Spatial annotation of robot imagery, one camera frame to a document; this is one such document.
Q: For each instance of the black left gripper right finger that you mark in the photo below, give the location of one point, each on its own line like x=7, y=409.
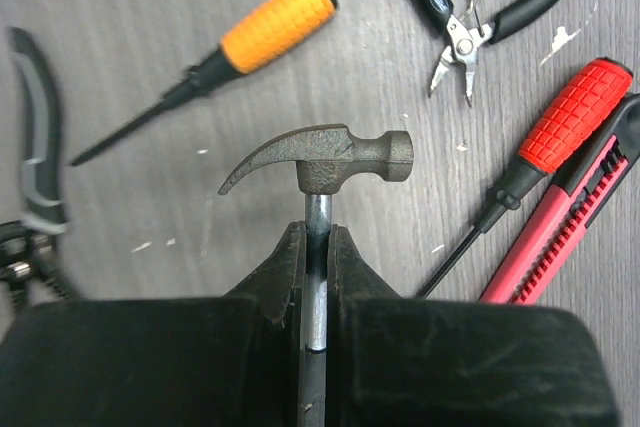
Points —
x=395, y=361

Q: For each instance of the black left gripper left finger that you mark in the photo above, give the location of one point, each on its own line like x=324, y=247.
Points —
x=213, y=361

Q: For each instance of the small steel claw hammer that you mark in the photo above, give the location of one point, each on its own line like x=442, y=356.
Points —
x=326, y=156

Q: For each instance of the black long nose pliers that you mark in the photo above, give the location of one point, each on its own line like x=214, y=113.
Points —
x=29, y=245

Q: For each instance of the red black screwdriver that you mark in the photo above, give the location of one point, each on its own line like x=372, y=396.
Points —
x=578, y=109

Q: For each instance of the orange handle screwdriver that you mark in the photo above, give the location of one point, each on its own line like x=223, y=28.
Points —
x=269, y=31

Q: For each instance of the red utility knife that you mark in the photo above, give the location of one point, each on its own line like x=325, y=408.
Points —
x=575, y=196

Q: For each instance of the small black pliers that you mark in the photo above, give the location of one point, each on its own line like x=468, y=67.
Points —
x=466, y=33

